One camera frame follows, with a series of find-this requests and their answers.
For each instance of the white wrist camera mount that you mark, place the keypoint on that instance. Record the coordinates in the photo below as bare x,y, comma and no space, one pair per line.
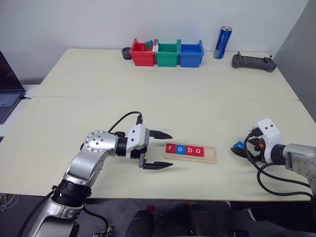
270,134
137,135

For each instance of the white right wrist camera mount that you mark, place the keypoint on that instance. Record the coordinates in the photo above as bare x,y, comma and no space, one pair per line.
270,134

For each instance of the small red block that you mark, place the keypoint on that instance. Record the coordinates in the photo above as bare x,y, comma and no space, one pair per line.
151,208

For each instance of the red letter r block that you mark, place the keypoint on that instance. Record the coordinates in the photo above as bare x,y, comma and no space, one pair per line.
170,148

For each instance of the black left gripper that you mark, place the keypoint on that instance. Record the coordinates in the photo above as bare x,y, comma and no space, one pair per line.
134,154

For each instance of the red letter o block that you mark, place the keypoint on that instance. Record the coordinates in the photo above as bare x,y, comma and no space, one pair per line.
199,151

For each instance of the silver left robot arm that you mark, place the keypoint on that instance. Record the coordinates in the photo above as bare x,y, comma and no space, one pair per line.
84,170

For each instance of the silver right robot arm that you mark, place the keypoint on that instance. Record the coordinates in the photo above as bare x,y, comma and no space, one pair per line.
298,155

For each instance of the gray remote controller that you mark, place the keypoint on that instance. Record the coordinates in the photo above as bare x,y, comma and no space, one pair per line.
254,61

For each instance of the green plastic bin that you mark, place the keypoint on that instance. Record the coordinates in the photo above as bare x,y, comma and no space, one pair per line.
168,59

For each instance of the black round holder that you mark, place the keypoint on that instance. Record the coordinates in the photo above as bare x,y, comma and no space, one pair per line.
126,53

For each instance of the wooden letter tray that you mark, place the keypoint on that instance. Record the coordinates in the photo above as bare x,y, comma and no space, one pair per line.
209,158

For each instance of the blue toy brick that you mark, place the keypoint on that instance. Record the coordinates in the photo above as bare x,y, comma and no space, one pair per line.
150,41

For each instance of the blue letter o block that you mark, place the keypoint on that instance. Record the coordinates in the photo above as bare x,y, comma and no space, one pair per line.
179,149

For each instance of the white plastic piece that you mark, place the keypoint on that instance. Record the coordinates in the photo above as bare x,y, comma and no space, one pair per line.
155,47

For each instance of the green toy brick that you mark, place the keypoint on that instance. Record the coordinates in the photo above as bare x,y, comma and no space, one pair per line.
148,45

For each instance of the blue drink can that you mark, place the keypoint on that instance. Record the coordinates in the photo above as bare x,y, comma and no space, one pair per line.
222,42

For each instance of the red plastic bin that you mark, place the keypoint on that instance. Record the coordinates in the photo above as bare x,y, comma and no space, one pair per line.
143,59

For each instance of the blue letter t block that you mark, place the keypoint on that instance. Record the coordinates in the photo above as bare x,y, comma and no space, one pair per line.
238,144

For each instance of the blue plastic bin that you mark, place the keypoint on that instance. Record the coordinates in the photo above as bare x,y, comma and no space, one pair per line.
190,60

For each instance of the red letter b block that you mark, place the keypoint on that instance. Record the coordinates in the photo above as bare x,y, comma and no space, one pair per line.
189,150

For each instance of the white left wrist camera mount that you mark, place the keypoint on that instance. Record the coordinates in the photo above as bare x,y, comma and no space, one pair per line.
137,135

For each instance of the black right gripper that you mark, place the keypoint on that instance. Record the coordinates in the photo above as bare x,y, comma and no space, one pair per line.
256,148

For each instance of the dark laptop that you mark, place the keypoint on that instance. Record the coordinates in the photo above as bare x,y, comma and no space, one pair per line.
8,84

